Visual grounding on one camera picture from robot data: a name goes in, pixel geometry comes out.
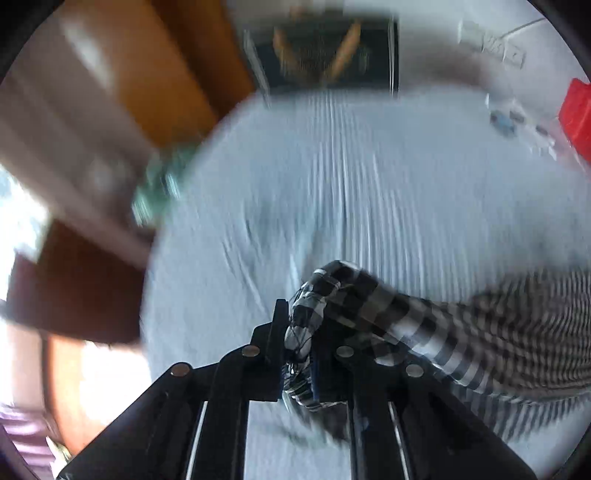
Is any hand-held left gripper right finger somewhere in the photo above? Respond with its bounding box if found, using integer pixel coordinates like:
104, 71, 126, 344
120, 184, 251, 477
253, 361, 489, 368
312, 318, 539, 480

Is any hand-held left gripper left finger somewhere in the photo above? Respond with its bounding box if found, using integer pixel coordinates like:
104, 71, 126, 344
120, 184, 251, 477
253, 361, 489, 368
56, 299, 290, 480

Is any black white checkered shirt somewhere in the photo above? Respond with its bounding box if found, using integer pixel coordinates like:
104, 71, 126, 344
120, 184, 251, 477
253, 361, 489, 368
283, 260, 591, 444

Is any light blue bed sheet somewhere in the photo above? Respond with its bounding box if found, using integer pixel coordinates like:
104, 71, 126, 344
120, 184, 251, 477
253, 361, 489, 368
139, 88, 591, 480

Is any green patterned cloth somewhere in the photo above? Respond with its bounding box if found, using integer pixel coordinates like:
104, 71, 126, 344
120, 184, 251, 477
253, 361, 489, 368
131, 147, 195, 227

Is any brown wooden nightstand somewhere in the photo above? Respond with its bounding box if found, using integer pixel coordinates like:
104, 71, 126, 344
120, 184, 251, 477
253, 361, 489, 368
0, 220, 153, 346

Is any dark framed screen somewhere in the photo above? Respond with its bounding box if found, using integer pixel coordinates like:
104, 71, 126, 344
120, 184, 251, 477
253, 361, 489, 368
244, 17, 400, 97

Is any wooden wardrobe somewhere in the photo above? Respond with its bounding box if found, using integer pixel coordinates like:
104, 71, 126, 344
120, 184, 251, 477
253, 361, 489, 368
0, 0, 259, 268

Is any red plastic container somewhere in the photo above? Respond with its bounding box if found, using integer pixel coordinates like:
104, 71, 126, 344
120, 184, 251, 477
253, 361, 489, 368
558, 78, 591, 163

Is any white power strip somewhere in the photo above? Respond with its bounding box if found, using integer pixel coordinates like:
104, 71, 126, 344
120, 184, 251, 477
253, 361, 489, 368
458, 20, 527, 70

